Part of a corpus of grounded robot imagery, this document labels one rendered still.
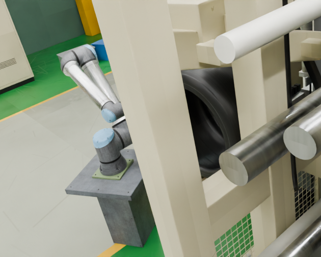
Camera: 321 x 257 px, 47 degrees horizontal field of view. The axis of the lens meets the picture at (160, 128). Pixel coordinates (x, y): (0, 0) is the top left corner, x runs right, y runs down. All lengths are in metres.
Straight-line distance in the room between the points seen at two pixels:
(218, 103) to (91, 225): 2.00
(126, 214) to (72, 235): 0.66
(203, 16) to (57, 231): 2.57
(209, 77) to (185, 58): 0.49
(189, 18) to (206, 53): 0.10
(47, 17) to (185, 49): 8.74
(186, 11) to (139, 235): 1.99
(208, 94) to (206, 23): 0.50
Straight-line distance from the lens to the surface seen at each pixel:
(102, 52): 7.21
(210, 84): 1.43
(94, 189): 2.45
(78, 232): 3.15
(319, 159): 1.68
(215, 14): 0.99
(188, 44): 0.96
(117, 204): 2.59
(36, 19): 9.54
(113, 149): 2.42
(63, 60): 2.51
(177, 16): 1.02
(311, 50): 1.32
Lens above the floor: 1.96
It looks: 28 degrees down
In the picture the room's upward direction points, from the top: 13 degrees counter-clockwise
